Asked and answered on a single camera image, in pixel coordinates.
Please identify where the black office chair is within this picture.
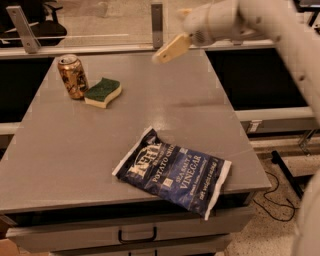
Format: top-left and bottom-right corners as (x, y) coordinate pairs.
(0, 0), (67, 48)

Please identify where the black floor cable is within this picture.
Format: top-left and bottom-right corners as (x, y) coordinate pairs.
(253, 171), (301, 224)

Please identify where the left metal rail bracket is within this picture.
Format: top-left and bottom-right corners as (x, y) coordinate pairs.
(6, 6), (41, 54)

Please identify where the green and yellow sponge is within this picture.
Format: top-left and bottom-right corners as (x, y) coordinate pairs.
(84, 78), (122, 108)

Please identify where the orange soda can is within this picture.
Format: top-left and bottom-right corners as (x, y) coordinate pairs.
(57, 54), (89, 100)

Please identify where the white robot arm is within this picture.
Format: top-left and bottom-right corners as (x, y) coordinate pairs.
(153, 0), (320, 256)

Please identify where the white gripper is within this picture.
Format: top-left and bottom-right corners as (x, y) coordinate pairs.
(152, 0), (264, 64)

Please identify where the glass barrier panel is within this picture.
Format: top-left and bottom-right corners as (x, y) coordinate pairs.
(0, 0), (208, 48)

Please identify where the grey drawer with black handle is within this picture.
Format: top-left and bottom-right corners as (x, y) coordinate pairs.
(7, 206), (254, 253)

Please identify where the metal rail bracket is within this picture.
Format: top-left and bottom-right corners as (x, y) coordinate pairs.
(151, 3), (163, 49)
(6, 6), (41, 54)

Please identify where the black stand base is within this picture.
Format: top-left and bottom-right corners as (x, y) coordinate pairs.
(271, 150), (312, 199)

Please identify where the middle metal rail bracket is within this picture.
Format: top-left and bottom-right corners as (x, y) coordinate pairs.
(151, 3), (163, 49)

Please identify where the blue potato chip bag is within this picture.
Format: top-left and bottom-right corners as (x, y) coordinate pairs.
(113, 128), (231, 219)

